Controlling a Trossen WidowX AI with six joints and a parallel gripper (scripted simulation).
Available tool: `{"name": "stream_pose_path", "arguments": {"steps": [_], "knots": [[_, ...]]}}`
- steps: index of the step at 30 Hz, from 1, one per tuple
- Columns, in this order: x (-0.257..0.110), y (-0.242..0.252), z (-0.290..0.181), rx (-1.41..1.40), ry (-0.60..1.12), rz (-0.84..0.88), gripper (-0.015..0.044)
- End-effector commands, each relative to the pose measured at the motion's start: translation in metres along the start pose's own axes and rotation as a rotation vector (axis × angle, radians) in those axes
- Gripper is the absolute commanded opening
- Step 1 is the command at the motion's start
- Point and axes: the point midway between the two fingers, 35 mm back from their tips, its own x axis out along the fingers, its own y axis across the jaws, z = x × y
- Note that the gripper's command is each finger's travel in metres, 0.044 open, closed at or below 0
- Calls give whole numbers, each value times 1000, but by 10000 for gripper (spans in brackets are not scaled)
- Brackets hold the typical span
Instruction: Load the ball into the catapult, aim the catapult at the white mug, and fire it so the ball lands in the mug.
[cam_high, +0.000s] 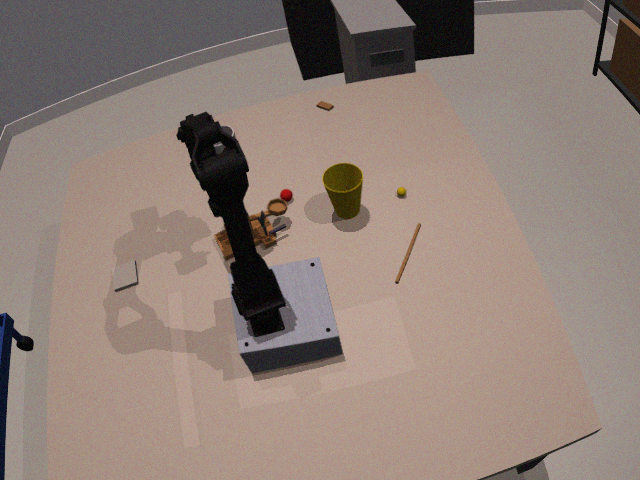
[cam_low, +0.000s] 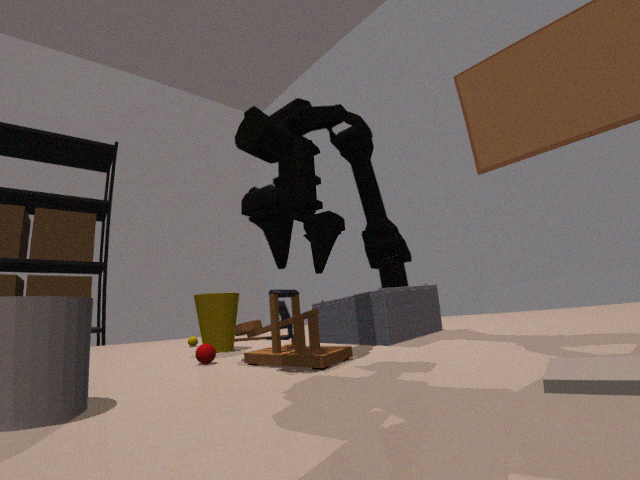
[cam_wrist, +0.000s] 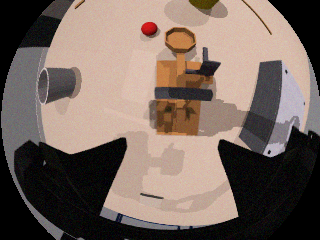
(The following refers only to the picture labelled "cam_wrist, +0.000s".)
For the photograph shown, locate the grey cylinder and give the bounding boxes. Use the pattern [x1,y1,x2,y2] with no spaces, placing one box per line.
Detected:
[37,67,76,105]

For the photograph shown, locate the yellow tapered cup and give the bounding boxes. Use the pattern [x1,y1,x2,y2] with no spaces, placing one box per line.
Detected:
[188,0,220,9]

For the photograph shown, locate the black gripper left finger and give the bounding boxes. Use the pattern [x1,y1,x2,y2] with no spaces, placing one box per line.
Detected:
[39,137,128,216]

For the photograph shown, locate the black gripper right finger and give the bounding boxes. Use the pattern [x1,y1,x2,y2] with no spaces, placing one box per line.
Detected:
[217,139,299,216]

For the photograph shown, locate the red ball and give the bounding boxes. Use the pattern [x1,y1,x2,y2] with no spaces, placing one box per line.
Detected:
[140,21,157,36]

